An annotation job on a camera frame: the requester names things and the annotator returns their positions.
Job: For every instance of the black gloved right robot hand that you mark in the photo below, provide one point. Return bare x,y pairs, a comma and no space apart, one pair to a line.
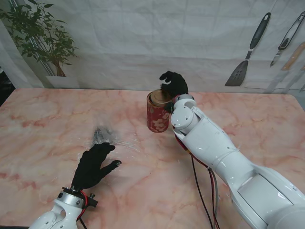
175,83

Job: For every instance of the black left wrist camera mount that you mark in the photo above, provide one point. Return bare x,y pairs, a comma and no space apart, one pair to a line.
92,202

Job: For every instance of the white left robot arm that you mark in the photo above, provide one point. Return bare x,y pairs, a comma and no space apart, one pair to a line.
57,214

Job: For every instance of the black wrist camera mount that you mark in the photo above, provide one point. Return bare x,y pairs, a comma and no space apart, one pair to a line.
92,202
168,107

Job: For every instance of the gold round tin lid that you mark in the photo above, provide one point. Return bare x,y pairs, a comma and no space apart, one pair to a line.
160,96

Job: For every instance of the clear plastic tea bag pouch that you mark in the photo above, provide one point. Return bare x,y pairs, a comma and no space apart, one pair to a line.
103,134

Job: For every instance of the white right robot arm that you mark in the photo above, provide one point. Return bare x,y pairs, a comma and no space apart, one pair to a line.
226,155

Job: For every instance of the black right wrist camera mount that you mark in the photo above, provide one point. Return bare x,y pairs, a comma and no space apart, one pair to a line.
168,107

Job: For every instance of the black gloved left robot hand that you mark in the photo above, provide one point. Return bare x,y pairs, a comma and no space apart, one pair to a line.
90,169

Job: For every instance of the red floral tea tin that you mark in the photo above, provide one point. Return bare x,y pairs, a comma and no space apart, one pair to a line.
156,119

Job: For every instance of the white printed backdrop cloth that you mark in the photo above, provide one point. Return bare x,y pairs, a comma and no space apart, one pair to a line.
152,43

